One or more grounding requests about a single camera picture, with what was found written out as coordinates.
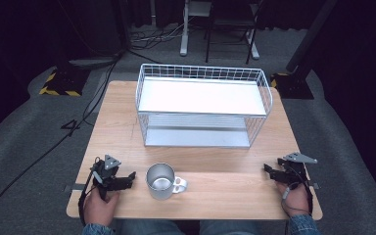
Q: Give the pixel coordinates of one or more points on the black metal chair frame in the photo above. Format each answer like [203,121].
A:
[228,21]

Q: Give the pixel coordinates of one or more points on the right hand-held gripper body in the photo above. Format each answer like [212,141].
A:
[296,171]

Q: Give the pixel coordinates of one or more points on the black slanted stand pole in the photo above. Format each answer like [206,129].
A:
[310,36]

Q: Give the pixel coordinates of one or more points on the silver metal cup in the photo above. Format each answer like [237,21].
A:
[161,184]

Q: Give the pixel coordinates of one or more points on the grey tape strip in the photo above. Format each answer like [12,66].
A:
[76,187]
[315,186]

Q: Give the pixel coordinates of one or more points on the person's right hand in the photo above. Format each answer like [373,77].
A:
[295,200]

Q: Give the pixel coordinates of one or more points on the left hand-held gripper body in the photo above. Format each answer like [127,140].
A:
[103,173]

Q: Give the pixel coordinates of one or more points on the black yellow-striped stand base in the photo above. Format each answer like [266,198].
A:
[63,83]
[293,86]

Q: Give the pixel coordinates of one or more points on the white metal stand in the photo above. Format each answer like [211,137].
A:
[184,36]

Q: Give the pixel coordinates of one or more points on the person's left hand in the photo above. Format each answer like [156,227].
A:
[99,207]

